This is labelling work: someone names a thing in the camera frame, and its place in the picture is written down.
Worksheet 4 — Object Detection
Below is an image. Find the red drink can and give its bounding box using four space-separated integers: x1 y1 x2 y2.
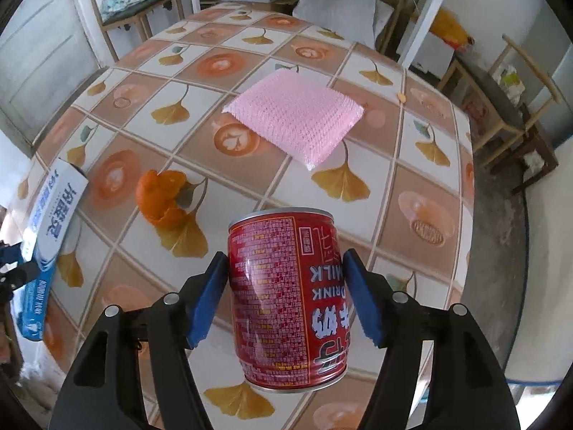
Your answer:
227 207 354 394

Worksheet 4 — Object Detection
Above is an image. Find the white sack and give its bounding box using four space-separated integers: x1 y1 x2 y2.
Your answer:
293 0 377 48

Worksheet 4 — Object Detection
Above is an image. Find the wooden chair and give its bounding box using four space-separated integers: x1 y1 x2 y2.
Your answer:
86 0 185 61

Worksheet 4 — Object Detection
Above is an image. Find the white printed bag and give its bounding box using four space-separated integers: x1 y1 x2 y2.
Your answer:
497 65 524 101

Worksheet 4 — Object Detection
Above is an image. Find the blue white cardboard box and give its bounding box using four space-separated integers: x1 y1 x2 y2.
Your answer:
17 159 90 343

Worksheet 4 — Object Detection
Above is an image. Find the white door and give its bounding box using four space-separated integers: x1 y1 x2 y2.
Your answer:
0 0 101 144

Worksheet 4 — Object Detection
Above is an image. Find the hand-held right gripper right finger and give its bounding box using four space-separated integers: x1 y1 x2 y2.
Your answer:
342 248 522 430

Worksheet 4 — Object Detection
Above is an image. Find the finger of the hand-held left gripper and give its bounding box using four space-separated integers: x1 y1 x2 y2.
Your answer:
0 241 43 292

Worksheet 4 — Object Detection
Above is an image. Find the wooden armchair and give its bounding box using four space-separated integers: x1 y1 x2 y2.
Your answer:
436 33 567 171

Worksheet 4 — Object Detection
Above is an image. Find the long white table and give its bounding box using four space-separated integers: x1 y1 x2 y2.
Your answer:
186 0 448 66

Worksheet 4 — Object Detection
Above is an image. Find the orange peel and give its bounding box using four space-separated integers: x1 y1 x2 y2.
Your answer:
135 169 189 227

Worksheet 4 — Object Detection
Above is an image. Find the white carton box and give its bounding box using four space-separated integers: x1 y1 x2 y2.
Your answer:
416 31 457 81

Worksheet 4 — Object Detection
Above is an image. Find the ginkgo patterned tablecloth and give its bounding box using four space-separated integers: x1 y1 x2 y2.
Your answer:
18 2 475 430

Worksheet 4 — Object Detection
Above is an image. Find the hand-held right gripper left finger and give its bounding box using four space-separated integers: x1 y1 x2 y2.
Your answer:
48 251 230 430

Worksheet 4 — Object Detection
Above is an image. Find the pink sponge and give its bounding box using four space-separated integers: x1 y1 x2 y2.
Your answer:
222 69 365 171

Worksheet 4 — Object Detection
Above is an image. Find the dark wooden stool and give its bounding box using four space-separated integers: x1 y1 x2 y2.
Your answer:
490 125 560 195

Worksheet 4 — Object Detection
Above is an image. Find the yellow bag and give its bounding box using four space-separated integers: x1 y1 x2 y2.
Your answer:
430 8 473 50

